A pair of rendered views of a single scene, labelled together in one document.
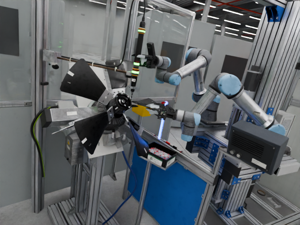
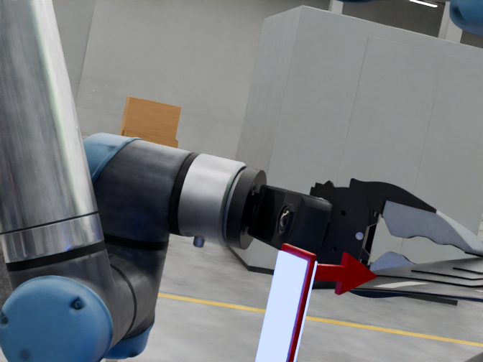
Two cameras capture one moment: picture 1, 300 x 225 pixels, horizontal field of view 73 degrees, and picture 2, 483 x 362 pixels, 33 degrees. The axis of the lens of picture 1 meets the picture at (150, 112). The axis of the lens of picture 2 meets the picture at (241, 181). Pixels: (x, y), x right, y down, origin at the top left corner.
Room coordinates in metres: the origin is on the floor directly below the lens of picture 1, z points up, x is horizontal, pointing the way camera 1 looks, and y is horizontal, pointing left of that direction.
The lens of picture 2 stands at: (1.98, -0.11, 1.25)
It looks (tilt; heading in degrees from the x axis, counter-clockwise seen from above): 4 degrees down; 185
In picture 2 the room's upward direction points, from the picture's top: 12 degrees clockwise
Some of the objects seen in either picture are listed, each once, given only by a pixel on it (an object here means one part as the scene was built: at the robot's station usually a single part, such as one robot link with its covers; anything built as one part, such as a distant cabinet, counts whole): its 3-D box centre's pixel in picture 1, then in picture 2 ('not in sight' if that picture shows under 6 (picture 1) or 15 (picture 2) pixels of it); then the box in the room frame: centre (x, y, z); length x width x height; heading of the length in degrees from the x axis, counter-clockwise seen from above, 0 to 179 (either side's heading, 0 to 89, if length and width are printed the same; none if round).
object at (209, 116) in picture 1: (209, 113); not in sight; (1.82, -0.54, 1.09); 0.15 x 0.15 x 0.10
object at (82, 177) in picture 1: (83, 162); not in sight; (1.47, 0.47, 0.58); 0.09 x 0.05 x 1.15; 133
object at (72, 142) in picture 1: (74, 147); not in sight; (1.41, 0.53, 0.73); 0.15 x 0.09 x 0.22; 43
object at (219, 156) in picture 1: (218, 160); not in sight; (1.18, -0.49, 0.96); 0.03 x 0.03 x 0.20; 43
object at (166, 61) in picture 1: (163, 62); not in sight; (1.54, -0.03, 1.48); 0.11 x 0.08 x 0.09; 143
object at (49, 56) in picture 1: (51, 56); not in sight; (1.44, 0.75, 1.39); 0.10 x 0.07 x 0.09; 78
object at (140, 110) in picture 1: (141, 109); not in sight; (1.78, 0.08, 1.02); 0.16 x 0.10 x 0.11; 43
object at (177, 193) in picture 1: (159, 186); not in sight; (1.49, -0.19, 0.45); 0.82 x 0.02 x 0.66; 43
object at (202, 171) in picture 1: (167, 148); not in sight; (1.49, -0.19, 0.82); 0.90 x 0.04 x 0.08; 43
